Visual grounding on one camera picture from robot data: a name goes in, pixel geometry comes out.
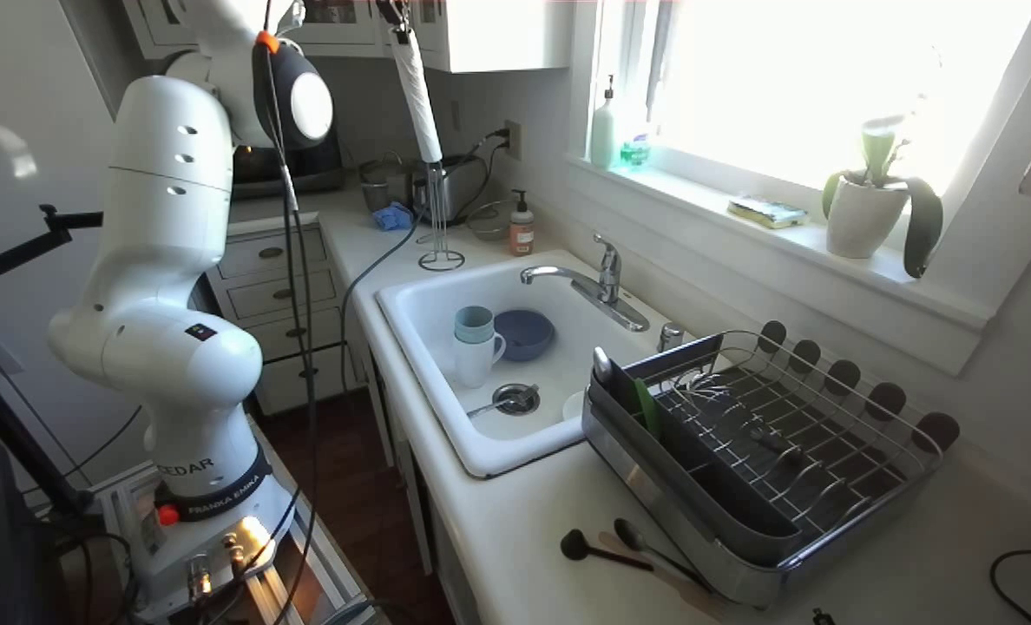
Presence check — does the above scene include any small teal glass object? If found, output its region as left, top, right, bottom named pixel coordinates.
left=618, top=131, right=655, bottom=174

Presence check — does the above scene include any chrome sink faucet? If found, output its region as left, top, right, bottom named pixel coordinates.
left=518, top=234, right=652, bottom=337

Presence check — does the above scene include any white mug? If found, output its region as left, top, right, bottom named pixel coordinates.
left=447, top=326, right=511, bottom=392

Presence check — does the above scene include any green dish soap bottle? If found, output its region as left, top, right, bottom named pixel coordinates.
left=587, top=72, right=620, bottom=174

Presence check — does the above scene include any orange soap pump bottle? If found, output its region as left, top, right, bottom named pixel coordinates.
left=506, top=188, right=539, bottom=260

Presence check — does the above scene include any green utensil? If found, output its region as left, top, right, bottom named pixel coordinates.
left=618, top=365, right=671, bottom=440

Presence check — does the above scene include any yellow green sponge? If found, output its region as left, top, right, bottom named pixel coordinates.
left=727, top=194, right=810, bottom=234

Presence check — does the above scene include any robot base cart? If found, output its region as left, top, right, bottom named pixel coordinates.
left=92, top=456, right=393, bottom=625

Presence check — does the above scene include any teal cup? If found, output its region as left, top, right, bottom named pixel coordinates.
left=451, top=304, right=497, bottom=348

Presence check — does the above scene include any blue bowl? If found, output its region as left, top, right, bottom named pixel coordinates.
left=488, top=305, right=561, bottom=370

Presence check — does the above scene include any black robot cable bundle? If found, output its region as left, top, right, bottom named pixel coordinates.
left=252, top=0, right=326, bottom=625

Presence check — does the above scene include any plant in white pot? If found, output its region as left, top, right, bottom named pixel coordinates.
left=820, top=113, right=948, bottom=283

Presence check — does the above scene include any window with white frame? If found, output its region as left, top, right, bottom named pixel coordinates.
left=570, top=0, right=1031, bottom=378

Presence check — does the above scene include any black round brush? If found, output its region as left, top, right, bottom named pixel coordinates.
left=559, top=529, right=655, bottom=577

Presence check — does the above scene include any black camera stand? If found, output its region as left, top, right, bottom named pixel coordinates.
left=0, top=201, right=111, bottom=534

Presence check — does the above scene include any thin black cable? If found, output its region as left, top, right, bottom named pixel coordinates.
left=986, top=546, right=1031, bottom=625

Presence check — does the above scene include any white wall cabinet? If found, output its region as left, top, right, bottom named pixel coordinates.
left=118, top=0, right=577, bottom=76

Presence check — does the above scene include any blue crumpled cloth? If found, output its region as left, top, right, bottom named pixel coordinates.
left=367, top=199, right=416, bottom=234

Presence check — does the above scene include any steel dish rack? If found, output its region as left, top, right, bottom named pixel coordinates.
left=578, top=319, right=964, bottom=610

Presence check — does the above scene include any silver toaster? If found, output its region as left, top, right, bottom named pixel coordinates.
left=407, top=154, right=486, bottom=234

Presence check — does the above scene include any dark countertop appliance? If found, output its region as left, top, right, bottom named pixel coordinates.
left=229, top=121, right=350, bottom=201

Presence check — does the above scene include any white base cabinet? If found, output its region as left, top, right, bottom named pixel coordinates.
left=204, top=214, right=482, bottom=625

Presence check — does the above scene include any white kitchen sink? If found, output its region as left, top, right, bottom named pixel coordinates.
left=372, top=249, right=700, bottom=482

